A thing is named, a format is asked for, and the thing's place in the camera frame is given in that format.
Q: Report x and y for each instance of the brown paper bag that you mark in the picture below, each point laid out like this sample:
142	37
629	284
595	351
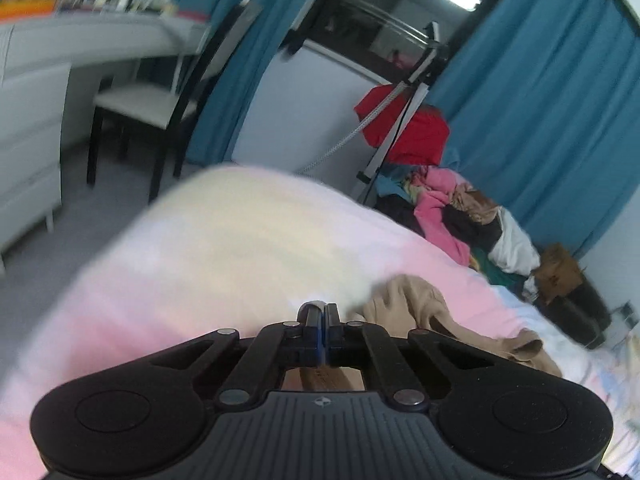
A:
558	274

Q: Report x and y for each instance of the red garment on tripod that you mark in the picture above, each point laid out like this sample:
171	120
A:
423	140

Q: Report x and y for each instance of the black garment in pile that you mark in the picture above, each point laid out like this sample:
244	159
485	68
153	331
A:
458	223

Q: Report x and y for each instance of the black and white chair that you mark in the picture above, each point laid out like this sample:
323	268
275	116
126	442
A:
169	116

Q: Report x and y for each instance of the silver tripod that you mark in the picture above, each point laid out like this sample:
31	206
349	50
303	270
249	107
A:
415	88

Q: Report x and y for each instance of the white desk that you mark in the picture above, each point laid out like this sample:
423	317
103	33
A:
37	57

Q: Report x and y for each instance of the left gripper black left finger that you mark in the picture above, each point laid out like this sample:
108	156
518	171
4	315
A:
304	336

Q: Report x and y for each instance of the dark window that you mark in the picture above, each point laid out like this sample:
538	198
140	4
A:
387	36

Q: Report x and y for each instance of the blue curtain beside sofa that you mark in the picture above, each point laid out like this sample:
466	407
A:
542	103

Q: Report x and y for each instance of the tan garment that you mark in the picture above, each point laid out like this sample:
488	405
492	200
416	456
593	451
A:
407	302

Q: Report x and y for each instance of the black sofa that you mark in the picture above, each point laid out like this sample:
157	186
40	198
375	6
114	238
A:
580	315

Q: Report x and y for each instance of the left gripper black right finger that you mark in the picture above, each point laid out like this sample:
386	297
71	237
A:
341	341

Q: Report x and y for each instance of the pastel rainbow bed cover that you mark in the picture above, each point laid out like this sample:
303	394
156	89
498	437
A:
245	247

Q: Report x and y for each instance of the pink garment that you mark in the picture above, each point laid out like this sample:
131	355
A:
435	186

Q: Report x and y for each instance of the white garment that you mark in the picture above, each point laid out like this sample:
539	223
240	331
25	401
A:
514	252

